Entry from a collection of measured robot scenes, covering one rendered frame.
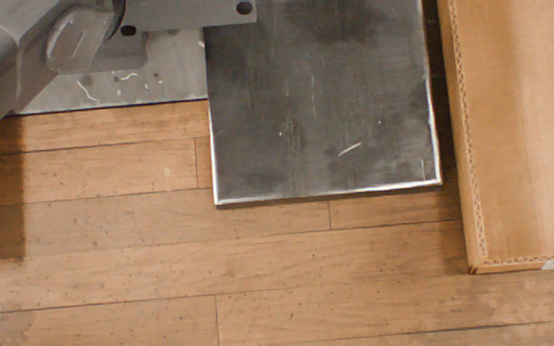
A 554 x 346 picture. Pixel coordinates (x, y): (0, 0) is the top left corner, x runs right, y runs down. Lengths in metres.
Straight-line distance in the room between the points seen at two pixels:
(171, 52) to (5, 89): 0.38
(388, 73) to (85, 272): 0.27
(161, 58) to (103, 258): 0.16
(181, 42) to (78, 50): 0.34
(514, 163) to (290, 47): 0.19
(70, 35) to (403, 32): 0.38
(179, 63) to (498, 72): 0.25
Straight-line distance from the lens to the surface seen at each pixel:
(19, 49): 0.59
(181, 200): 0.93
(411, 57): 0.93
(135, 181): 0.94
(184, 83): 0.95
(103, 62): 0.79
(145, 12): 0.73
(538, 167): 0.93
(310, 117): 0.92
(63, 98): 0.97
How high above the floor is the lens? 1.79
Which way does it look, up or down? 75 degrees down
